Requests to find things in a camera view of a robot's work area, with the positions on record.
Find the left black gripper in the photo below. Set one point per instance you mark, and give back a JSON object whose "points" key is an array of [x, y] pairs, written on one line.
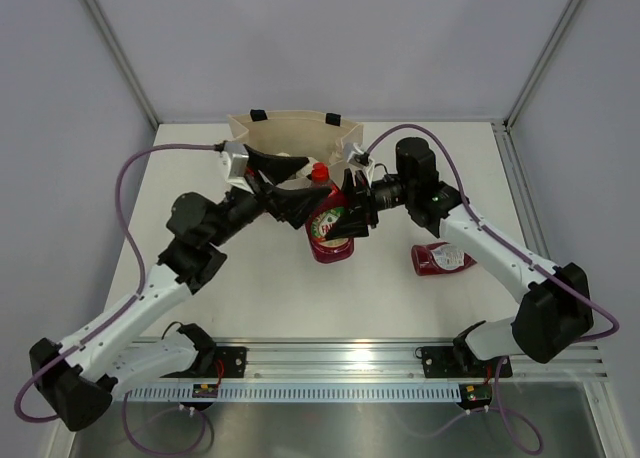
{"points": [[294, 205]]}

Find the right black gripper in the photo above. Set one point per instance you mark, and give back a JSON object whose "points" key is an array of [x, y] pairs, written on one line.
{"points": [[355, 220]]}

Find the white slotted cable duct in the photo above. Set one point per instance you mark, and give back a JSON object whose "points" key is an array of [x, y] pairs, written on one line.
{"points": [[298, 393]]}

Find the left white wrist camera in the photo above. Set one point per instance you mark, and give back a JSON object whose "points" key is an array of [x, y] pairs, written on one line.
{"points": [[234, 160]]}

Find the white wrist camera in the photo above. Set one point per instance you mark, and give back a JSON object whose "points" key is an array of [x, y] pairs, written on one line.
{"points": [[234, 160], [355, 156]]}

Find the beige canvas tote bag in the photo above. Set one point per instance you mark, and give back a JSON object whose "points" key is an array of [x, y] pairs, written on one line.
{"points": [[316, 135]]}

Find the aluminium mounting rail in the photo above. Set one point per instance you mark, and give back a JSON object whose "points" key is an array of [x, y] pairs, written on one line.
{"points": [[391, 360]]}

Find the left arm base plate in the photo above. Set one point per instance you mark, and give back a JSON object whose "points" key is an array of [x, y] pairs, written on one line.
{"points": [[231, 361]]}

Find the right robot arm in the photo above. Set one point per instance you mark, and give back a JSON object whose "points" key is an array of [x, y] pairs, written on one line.
{"points": [[553, 304]]}

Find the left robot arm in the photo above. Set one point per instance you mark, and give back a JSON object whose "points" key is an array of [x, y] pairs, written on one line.
{"points": [[82, 374]]}

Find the red soap bottle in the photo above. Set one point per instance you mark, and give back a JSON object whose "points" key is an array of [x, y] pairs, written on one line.
{"points": [[439, 258], [324, 217]]}

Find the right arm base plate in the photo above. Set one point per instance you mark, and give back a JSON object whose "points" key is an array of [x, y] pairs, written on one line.
{"points": [[447, 361]]}

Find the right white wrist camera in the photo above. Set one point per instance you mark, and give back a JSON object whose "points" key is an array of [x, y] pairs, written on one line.
{"points": [[355, 156]]}

